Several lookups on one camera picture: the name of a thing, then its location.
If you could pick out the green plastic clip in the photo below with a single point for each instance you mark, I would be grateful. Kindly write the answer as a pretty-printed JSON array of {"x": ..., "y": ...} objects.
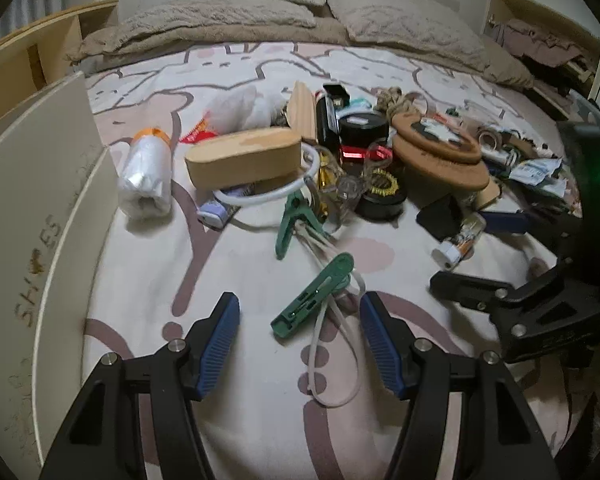
[
  {"x": 315, "y": 300},
  {"x": 292, "y": 225}
]

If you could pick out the white shoe box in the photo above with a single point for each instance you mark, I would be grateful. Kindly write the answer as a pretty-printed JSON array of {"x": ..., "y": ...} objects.
[{"x": 40, "y": 170}]

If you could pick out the wooden closet niche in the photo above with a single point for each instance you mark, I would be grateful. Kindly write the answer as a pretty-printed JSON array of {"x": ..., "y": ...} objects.
[{"x": 510, "y": 2}]

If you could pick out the teal white packet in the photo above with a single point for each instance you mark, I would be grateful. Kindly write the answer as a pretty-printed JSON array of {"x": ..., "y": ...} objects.
[{"x": 355, "y": 106}]

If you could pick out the clear plastic piece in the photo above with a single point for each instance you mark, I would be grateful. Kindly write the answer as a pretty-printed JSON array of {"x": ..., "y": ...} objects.
[{"x": 347, "y": 190}]

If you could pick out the red snack packet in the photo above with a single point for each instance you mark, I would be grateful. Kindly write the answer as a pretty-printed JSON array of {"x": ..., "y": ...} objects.
[{"x": 200, "y": 132}]

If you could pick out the black jar sunflower lid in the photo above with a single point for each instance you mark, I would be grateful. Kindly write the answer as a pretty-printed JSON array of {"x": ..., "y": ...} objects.
[{"x": 380, "y": 200}]

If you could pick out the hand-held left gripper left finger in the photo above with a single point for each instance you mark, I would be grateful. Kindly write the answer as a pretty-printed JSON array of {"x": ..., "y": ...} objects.
[{"x": 220, "y": 345}]

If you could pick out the small red metallic bar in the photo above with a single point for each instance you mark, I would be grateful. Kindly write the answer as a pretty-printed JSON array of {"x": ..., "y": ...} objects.
[{"x": 352, "y": 154}]

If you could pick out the black square card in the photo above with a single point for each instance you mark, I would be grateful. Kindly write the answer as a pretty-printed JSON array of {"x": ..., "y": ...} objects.
[{"x": 437, "y": 217}]

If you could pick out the black binder clip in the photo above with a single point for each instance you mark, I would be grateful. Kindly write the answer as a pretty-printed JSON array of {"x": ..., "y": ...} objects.
[{"x": 337, "y": 95}]

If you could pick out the small white lavender device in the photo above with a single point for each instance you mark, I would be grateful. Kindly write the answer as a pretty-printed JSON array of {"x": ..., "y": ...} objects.
[{"x": 217, "y": 210}]

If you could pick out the crumpled white plastic bag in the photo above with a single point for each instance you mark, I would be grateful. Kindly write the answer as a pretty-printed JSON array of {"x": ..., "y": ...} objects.
[{"x": 240, "y": 107}]

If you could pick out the wooden shelf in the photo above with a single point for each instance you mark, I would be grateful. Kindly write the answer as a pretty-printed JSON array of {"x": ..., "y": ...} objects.
[{"x": 10, "y": 70}]

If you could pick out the printed white tube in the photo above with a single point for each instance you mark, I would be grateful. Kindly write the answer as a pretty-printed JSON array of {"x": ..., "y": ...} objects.
[{"x": 457, "y": 246}]

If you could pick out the long quilted beige pillow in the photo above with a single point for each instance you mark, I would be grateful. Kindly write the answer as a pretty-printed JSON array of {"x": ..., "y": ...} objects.
[{"x": 205, "y": 17}]

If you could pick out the gold shiny item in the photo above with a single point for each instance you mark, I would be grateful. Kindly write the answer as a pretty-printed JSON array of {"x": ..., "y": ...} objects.
[{"x": 326, "y": 180}]

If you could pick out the pink clothes pile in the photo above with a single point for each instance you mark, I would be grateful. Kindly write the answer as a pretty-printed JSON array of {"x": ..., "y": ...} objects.
[{"x": 545, "y": 45}]

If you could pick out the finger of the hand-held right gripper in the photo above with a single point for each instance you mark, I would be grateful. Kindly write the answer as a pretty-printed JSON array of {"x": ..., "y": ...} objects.
[
  {"x": 505, "y": 221},
  {"x": 480, "y": 290}
]

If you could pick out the black round jar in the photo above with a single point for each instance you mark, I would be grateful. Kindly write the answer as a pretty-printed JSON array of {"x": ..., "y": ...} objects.
[{"x": 362, "y": 129}]

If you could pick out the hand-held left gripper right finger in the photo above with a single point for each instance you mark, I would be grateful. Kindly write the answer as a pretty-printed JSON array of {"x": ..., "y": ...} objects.
[{"x": 385, "y": 350}]

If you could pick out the small tape roll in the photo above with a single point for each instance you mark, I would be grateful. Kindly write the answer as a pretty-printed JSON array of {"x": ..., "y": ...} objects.
[{"x": 490, "y": 138}]

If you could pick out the plastic bag roll orange cap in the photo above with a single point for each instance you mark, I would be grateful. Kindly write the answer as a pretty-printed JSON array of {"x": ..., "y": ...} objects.
[{"x": 145, "y": 175}]

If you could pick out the beige duvet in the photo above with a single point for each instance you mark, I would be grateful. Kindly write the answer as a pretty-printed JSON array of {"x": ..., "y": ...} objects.
[{"x": 500, "y": 67}]

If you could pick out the black marker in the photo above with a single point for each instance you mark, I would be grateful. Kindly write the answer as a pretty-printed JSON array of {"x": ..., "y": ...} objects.
[{"x": 326, "y": 117}]

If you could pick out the stack of tan paper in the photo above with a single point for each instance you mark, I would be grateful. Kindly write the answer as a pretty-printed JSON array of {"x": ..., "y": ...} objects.
[{"x": 245, "y": 157}]

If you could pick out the wooden wedge piece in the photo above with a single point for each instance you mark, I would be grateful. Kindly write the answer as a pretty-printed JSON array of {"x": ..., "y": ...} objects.
[{"x": 302, "y": 112}]

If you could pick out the blue white packet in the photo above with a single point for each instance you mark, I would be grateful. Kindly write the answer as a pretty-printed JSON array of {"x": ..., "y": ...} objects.
[{"x": 535, "y": 172}]

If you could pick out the round cork coaster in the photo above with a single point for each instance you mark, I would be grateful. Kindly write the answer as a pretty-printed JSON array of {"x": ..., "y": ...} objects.
[{"x": 445, "y": 176}]

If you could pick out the wooden tag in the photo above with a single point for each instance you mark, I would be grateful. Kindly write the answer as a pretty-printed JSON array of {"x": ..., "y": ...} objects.
[{"x": 487, "y": 195}]

